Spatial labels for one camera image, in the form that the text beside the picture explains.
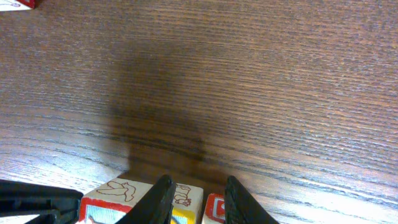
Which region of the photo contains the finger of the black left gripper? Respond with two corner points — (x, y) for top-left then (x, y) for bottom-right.
(1, 180), (83, 224)

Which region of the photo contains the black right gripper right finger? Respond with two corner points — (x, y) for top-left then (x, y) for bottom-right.
(224, 175), (279, 224)

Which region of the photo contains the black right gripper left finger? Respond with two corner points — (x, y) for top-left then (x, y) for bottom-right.
(116, 175), (177, 224)

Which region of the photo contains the green R wooden block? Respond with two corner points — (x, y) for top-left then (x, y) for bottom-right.
(201, 194), (225, 224)

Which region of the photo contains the yellow O wooden block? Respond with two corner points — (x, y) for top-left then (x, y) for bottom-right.
(170, 184), (203, 224)

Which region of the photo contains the red I wooden block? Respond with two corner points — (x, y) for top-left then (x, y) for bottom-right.
(78, 178), (152, 224)

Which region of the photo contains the red 9 wooden block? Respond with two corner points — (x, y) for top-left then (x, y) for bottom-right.
(0, 0), (35, 12)

